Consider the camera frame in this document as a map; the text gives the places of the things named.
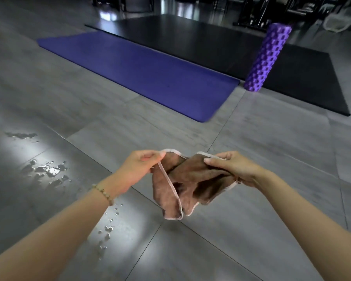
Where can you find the person's left hand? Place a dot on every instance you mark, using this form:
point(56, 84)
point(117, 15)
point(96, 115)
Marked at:
point(133, 172)

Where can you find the person's right hand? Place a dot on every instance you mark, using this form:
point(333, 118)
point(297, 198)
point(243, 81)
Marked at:
point(237, 168)

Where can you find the person's right thumb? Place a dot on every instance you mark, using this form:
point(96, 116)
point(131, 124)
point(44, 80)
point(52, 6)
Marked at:
point(219, 164)

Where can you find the person's left thumb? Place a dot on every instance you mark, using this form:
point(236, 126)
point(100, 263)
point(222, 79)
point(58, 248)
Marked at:
point(150, 163)

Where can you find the brown cleaning cloth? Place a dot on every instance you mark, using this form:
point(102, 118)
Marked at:
point(187, 184)

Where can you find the person's left forearm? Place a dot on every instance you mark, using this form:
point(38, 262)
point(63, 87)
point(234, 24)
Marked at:
point(46, 234)

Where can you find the person's right forearm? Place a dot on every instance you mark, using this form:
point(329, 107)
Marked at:
point(310, 228)

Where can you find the purple yoga mat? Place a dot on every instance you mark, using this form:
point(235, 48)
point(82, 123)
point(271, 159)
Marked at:
point(140, 70)

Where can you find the water puddle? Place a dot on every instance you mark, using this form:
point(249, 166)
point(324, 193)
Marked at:
point(55, 172)

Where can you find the black floor mat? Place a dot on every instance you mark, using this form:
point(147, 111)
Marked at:
point(222, 49)

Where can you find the purple foam roller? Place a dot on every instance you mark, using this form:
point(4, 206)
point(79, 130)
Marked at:
point(267, 57)

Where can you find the black gym equipment rack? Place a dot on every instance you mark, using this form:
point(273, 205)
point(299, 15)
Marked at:
point(280, 10)

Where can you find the white translucent container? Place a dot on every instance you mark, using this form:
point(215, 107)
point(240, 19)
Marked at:
point(337, 20)

